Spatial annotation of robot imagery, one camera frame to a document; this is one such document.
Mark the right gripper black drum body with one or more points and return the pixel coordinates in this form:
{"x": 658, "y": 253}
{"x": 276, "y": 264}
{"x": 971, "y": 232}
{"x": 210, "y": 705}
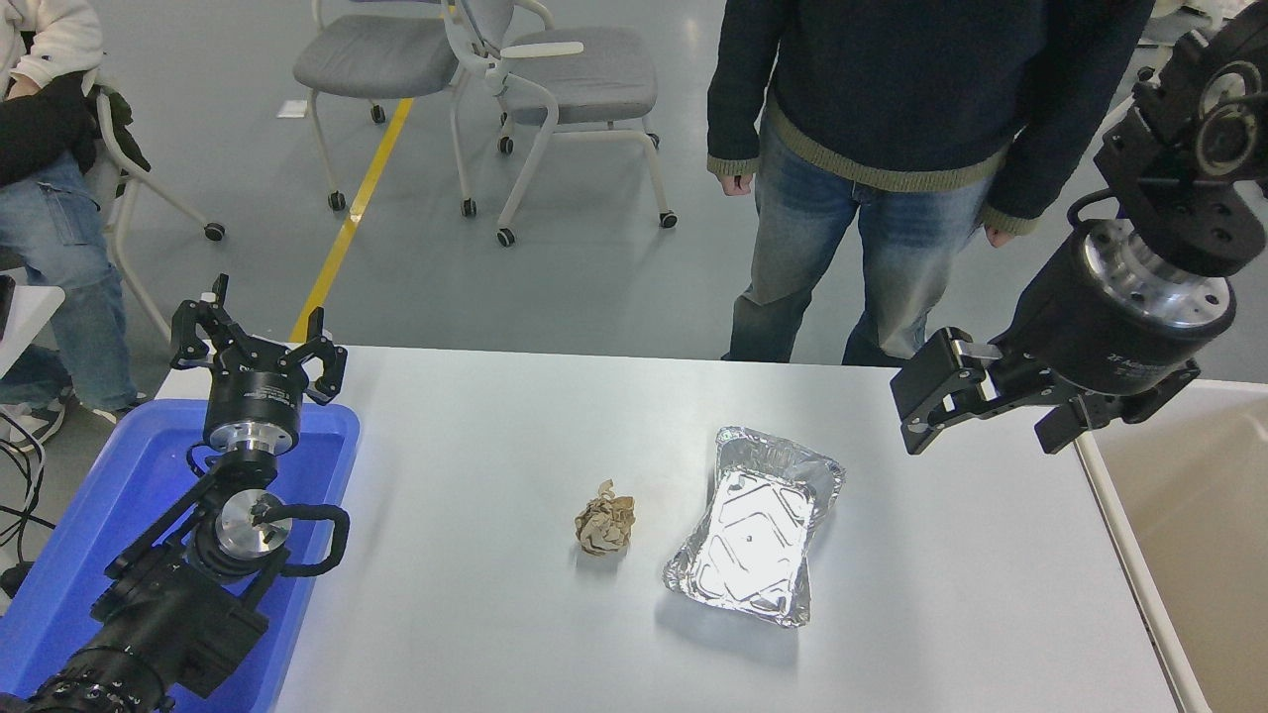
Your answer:
{"x": 1090, "y": 327}

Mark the silver foil tray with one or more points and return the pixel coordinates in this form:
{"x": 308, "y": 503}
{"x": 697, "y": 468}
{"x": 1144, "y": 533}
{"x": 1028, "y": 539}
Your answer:
{"x": 753, "y": 535}

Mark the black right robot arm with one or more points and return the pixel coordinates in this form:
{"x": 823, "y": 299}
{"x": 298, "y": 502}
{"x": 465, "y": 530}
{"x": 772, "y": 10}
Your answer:
{"x": 1189, "y": 198}

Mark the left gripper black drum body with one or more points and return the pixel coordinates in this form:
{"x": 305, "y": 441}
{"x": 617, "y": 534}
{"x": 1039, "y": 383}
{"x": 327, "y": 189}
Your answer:
{"x": 256, "y": 394}

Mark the standing person's left hand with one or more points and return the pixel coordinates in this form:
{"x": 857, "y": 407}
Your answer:
{"x": 999, "y": 236}

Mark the blue plastic tray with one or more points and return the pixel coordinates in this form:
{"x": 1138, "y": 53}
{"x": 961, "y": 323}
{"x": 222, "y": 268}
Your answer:
{"x": 109, "y": 495}

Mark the large pale bin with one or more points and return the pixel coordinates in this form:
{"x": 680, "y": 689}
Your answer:
{"x": 1189, "y": 555}

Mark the white frame chair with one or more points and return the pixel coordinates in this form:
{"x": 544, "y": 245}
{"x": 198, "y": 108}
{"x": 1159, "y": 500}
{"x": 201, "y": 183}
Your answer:
{"x": 139, "y": 188}

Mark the grey seat chair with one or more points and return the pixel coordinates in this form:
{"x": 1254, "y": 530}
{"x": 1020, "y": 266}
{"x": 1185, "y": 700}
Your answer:
{"x": 376, "y": 59}

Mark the seated person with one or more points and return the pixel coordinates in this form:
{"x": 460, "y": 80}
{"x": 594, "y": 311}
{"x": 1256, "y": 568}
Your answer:
{"x": 50, "y": 248}

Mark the standing person's right hand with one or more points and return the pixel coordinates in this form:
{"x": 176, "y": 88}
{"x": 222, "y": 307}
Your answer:
{"x": 738, "y": 184}

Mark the grey chair with armrests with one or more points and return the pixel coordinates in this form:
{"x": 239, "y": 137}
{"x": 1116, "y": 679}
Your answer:
{"x": 584, "y": 79}

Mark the standing person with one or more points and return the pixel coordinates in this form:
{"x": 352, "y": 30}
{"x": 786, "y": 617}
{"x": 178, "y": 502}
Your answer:
{"x": 892, "y": 89}

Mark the crumpled tan paper ball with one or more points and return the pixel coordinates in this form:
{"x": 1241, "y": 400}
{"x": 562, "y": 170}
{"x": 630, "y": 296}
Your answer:
{"x": 604, "y": 520}

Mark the small white side table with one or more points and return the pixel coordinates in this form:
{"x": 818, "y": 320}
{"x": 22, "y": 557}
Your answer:
{"x": 25, "y": 317}

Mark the black garment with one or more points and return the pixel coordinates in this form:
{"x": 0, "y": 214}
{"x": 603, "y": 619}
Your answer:
{"x": 45, "y": 124}

